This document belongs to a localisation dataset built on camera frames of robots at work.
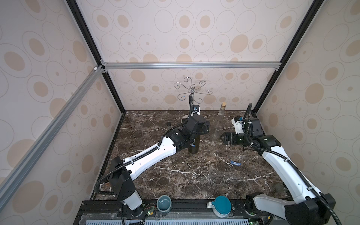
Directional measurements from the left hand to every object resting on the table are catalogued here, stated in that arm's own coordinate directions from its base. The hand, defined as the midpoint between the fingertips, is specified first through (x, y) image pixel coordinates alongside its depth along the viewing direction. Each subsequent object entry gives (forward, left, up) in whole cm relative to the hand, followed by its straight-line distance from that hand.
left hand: (205, 120), depth 73 cm
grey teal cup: (-34, +21, -31) cm, 51 cm away
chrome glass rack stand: (+24, +7, +1) cm, 25 cm away
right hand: (-3, -16, -10) cm, 19 cm away
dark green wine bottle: (-4, +5, -21) cm, 22 cm away
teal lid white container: (-36, -8, -22) cm, 43 cm away
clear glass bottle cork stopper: (+12, -12, -18) cm, 25 cm away
